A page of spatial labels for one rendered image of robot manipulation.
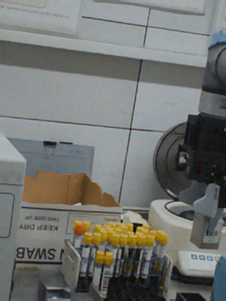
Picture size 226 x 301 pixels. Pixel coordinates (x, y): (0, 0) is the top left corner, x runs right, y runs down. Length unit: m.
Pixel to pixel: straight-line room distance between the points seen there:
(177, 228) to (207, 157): 0.35
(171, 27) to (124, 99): 0.22
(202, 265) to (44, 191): 0.44
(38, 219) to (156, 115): 0.54
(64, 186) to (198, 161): 0.56
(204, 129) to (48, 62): 0.60
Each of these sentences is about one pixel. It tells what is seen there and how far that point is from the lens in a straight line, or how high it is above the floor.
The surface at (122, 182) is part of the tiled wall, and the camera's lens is 2.00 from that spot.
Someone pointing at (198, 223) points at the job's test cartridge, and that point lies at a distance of 1.46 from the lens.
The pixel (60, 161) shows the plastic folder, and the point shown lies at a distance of 1.91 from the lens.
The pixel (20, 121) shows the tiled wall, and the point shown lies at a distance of 1.89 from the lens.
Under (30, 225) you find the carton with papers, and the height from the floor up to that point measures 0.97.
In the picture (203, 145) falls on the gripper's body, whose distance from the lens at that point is 1.40.
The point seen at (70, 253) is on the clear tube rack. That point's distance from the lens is 1.58.
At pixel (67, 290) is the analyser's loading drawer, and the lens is 1.37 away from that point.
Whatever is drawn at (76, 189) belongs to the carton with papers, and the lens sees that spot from 1.89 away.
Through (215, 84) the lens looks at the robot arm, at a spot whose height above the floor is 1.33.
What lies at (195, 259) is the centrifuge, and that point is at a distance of 1.71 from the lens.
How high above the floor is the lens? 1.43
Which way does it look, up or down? 14 degrees down
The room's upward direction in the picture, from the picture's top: 9 degrees clockwise
